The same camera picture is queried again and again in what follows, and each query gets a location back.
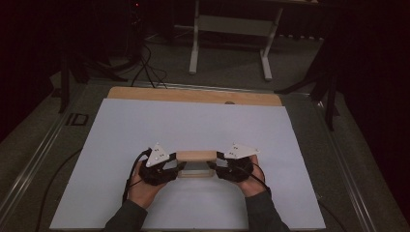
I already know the right hand-held gripper cable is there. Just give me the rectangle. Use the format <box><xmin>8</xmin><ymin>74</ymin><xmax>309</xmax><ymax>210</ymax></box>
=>
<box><xmin>250</xmin><ymin>161</ymin><xmax>341</xmax><ymax>231</ymax></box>

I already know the small wooden box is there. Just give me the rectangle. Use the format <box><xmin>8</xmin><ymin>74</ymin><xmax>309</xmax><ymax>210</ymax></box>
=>
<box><xmin>175</xmin><ymin>150</ymin><xmax>218</xmax><ymax>179</ymax></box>

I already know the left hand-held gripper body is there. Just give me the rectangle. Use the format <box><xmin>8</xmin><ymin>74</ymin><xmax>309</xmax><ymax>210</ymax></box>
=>
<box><xmin>137</xmin><ymin>142</ymin><xmax>179</xmax><ymax>187</ymax></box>

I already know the black tripod stand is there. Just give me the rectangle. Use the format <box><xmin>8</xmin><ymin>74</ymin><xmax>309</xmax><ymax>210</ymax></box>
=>
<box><xmin>275</xmin><ymin>42</ymin><xmax>341</xmax><ymax>132</ymax></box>

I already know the black metal stand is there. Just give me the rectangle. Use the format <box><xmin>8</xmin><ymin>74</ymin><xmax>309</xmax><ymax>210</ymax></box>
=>
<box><xmin>57</xmin><ymin>52</ymin><xmax>130</xmax><ymax>114</ymax></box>

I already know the left hand-held gripper cable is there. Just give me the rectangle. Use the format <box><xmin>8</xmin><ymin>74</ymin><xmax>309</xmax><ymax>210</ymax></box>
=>
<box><xmin>122</xmin><ymin>147</ymin><xmax>153</xmax><ymax>205</ymax></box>

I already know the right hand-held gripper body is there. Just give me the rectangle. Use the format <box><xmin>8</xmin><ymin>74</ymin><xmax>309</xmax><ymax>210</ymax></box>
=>
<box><xmin>216</xmin><ymin>142</ymin><xmax>261</xmax><ymax>184</ymax></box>

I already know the person's right hand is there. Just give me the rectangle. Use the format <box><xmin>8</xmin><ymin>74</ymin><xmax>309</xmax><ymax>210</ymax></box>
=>
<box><xmin>238</xmin><ymin>155</ymin><xmax>269</xmax><ymax>198</ymax></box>

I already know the white table sheet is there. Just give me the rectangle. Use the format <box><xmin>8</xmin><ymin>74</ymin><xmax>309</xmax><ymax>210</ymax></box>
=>
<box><xmin>49</xmin><ymin>98</ymin><xmax>327</xmax><ymax>231</ymax></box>

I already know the metal floor rail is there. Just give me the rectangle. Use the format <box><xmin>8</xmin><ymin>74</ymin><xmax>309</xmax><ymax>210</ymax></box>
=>
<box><xmin>0</xmin><ymin>82</ymin><xmax>85</xmax><ymax>220</ymax></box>
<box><xmin>308</xmin><ymin>92</ymin><xmax>379</xmax><ymax>232</ymax></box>

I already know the hand-held gripper cable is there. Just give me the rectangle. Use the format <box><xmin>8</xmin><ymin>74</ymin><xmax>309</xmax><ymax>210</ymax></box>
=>
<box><xmin>250</xmin><ymin>161</ymin><xmax>341</xmax><ymax>231</ymax></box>
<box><xmin>122</xmin><ymin>147</ymin><xmax>153</xmax><ymax>205</ymax></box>

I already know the dark equipment rack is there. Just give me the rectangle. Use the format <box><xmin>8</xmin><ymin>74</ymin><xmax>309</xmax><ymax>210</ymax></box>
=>
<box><xmin>124</xmin><ymin>0</ymin><xmax>146</xmax><ymax>67</ymax></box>

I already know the white metal desk frame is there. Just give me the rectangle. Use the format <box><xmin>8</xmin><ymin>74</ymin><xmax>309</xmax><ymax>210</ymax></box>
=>
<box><xmin>173</xmin><ymin>0</ymin><xmax>323</xmax><ymax>82</ymax></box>

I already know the bundle of black floor cables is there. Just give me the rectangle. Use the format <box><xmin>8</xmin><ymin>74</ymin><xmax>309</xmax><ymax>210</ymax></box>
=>
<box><xmin>130</xmin><ymin>42</ymin><xmax>169</xmax><ymax>90</ymax></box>

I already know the black rectangular floor socket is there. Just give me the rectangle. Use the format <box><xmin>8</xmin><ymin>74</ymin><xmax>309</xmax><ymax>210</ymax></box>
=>
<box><xmin>65</xmin><ymin>112</ymin><xmax>90</xmax><ymax>127</ymax></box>

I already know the thin black floor cable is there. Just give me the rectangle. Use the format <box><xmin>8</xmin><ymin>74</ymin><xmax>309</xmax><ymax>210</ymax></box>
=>
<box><xmin>34</xmin><ymin>147</ymin><xmax>84</xmax><ymax>232</ymax></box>

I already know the person's left hand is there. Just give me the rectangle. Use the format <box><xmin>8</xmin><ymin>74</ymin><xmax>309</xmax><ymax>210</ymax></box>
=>
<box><xmin>127</xmin><ymin>160</ymin><xmax>167</xmax><ymax>210</ymax></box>

